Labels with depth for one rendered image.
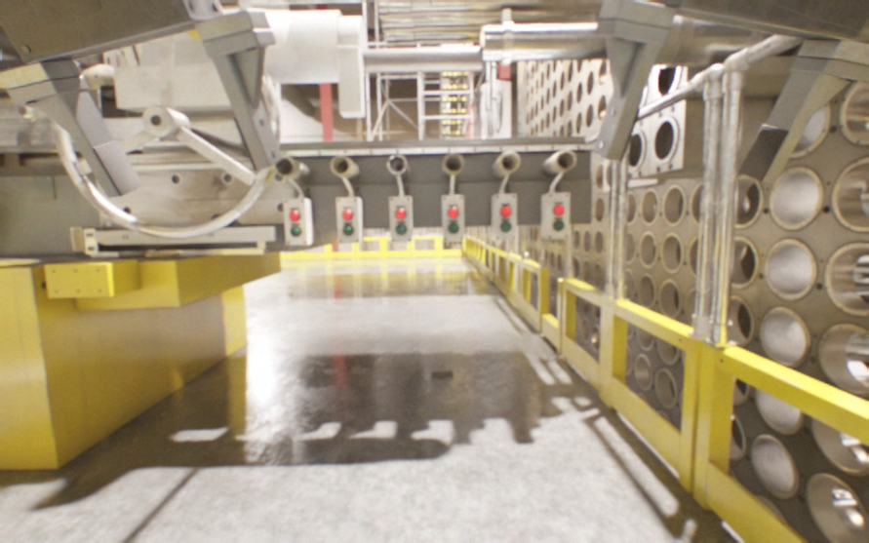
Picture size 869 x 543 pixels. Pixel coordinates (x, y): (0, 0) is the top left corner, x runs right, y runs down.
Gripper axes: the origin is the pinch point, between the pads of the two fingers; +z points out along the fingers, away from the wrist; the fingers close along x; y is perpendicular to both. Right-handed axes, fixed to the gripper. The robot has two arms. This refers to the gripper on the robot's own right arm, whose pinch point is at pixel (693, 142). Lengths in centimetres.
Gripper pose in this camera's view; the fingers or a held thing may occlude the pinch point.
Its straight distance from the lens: 40.5
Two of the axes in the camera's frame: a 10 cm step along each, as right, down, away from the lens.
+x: 9.9, 0.9, 1.3
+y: 0.7, 5.0, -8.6
